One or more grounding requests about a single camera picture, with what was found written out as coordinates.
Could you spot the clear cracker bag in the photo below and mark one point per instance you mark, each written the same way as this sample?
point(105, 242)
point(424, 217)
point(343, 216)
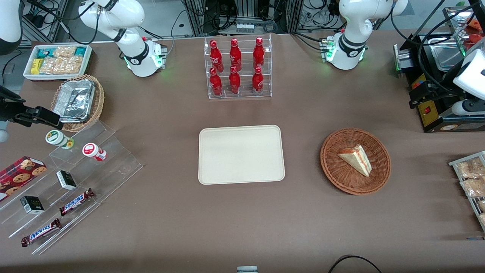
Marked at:
point(72, 65)
point(51, 65)
point(64, 51)

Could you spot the clear acrylic stepped shelf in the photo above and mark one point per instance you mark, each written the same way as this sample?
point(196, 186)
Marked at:
point(110, 167)

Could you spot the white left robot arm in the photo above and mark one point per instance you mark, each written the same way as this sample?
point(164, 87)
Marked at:
point(352, 38)

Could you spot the yellow snack packet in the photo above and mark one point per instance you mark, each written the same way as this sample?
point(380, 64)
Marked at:
point(36, 66)

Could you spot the clear acrylic bottle rack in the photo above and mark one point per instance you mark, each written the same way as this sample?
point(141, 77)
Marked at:
point(244, 89)

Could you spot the white power strip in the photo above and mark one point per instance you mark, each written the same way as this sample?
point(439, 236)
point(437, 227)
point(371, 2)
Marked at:
point(245, 27)

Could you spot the aluminium frame rack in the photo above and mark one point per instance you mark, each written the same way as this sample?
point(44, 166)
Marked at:
point(197, 19)

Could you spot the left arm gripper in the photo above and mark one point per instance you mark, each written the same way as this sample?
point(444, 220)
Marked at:
point(445, 85)

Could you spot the stainless steel pan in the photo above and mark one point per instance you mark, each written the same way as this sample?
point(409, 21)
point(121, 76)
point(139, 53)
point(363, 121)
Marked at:
point(445, 55)

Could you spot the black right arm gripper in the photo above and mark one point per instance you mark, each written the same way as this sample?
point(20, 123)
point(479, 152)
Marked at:
point(8, 107)

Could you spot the red cookie box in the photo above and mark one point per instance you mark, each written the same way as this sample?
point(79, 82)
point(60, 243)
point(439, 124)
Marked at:
point(19, 176)

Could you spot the triangle sandwich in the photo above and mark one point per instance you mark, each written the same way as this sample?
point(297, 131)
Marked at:
point(358, 161)

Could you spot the small grey device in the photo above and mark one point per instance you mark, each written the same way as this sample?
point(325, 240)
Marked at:
point(247, 269)

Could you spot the red lid yogurt cup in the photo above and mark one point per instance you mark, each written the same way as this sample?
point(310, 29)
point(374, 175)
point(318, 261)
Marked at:
point(91, 150)

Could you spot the beige plastic tray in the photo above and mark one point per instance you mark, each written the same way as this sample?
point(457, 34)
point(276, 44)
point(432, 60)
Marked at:
point(240, 155)

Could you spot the red cola bottle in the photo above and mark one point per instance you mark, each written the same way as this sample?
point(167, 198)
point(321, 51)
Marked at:
point(258, 53)
point(257, 81)
point(216, 55)
point(235, 55)
point(215, 84)
point(234, 81)

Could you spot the Snickers chocolate bar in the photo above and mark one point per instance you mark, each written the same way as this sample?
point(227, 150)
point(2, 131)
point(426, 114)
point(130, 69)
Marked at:
point(75, 201)
point(41, 232)

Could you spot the oval tan wicker basket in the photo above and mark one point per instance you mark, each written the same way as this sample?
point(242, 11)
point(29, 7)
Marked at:
point(99, 102)

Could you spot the green lid yogurt cup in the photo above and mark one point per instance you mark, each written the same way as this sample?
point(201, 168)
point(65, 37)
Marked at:
point(56, 137)

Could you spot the clear pastry bag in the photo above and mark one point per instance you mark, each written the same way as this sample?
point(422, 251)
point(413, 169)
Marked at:
point(473, 187)
point(482, 220)
point(481, 205)
point(470, 168)

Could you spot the black food warmer appliance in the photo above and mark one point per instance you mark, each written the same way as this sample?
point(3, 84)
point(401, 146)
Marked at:
point(428, 113)

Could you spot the small black box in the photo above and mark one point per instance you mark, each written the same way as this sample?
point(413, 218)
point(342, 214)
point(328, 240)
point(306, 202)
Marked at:
point(66, 180)
point(32, 204)

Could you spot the white snack bin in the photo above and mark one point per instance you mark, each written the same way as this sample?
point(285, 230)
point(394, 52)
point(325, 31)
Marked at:
point(26, 74)

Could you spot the aluminium foil tray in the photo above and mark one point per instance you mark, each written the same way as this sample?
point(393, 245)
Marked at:
point(74, 100)

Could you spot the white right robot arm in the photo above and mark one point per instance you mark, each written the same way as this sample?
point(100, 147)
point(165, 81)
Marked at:
point(132, 45)

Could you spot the round brown wicker basket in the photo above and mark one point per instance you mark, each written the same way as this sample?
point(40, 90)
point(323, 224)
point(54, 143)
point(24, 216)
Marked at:
point(341, 174)

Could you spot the tray of packaged crackers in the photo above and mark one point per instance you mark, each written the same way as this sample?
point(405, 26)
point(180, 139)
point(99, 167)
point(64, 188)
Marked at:
point(452, 163)

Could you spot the teal snack packet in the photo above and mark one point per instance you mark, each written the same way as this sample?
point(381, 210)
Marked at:
point(80, 51)
point(44, 52)

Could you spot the glass appliance lid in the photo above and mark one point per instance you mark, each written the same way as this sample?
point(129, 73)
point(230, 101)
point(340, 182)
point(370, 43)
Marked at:
point(454, 22)

